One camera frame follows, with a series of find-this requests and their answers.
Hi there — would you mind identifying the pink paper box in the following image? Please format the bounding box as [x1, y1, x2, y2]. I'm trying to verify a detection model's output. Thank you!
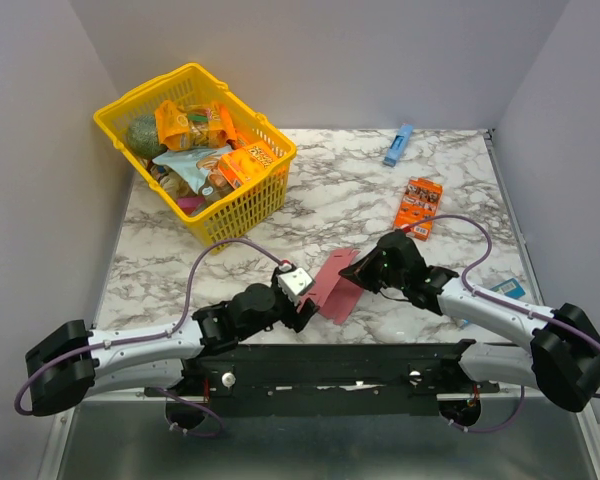
[297, 248, 363, 325]

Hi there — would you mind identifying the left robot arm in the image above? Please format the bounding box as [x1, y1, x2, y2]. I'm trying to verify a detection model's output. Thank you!
[14, 283, 318, 417]

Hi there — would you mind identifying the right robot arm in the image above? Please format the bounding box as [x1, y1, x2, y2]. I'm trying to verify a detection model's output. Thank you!
[339, 230, 600, 412]

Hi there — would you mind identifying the orange product box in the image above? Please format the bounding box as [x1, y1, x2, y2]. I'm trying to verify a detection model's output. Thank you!
[393, 177, 444, 241]

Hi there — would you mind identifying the blue small box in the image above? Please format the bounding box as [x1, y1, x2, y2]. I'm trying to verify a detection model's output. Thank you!
[383, 124, 413, 167]

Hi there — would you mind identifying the orange cracker box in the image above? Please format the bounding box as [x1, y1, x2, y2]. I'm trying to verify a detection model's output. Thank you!
[217, 141, 278, 190]

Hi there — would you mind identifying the yellow plastic basket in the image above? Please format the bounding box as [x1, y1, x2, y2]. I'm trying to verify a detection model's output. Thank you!
[93, 63, 297, 246]

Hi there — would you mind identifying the teal card package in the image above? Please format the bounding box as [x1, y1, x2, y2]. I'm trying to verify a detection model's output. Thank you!
[459, 277, 527, 329]

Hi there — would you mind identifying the pink item in basket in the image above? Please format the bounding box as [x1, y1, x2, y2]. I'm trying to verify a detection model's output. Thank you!
[176, 196, 207, 217]

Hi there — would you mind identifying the light blue snack bag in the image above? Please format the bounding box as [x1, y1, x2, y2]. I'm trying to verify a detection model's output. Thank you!
[153, 146, 232, 194]

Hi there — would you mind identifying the orange snack bag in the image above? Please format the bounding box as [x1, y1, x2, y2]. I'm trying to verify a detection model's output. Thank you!
[154, 100, 237, 151]

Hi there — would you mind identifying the green melon ball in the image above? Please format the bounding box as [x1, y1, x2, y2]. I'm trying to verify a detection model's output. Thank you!
[126, 114, 165, 160]

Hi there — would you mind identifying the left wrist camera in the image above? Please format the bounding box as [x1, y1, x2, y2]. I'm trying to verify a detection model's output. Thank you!
[276, 265, 315, 306]

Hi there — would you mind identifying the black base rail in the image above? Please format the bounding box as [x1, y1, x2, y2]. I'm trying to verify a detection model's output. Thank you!
[167, 340, 481, 418]

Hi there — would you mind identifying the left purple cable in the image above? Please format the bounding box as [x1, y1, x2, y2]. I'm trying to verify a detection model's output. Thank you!
[13, 238, 289, 417]

